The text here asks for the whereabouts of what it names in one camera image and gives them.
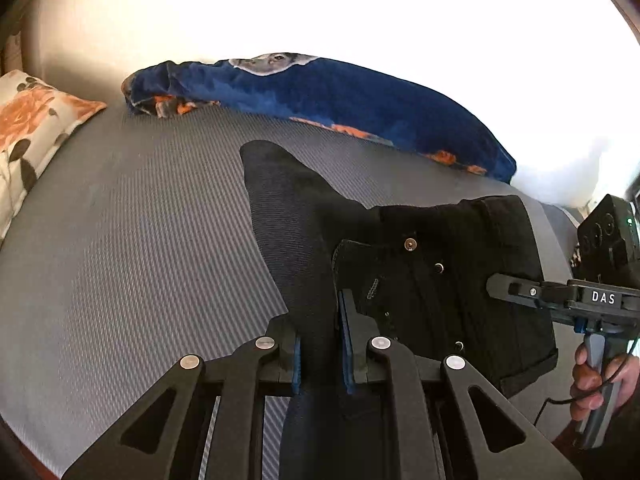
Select black pants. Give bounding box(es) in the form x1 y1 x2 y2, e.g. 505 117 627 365
241 141 559 479

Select person's right hand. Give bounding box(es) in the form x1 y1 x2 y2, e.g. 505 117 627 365
570 344 639 422

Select grey mesh mattress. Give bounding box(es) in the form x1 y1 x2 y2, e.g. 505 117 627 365
1 108 568 478

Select floral orange white pillow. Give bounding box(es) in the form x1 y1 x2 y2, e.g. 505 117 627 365
0 70 106 236

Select blue orange patterned blanket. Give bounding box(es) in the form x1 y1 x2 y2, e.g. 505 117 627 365
122 52 516 183

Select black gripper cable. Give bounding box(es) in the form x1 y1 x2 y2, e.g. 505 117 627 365
534 336 640 428

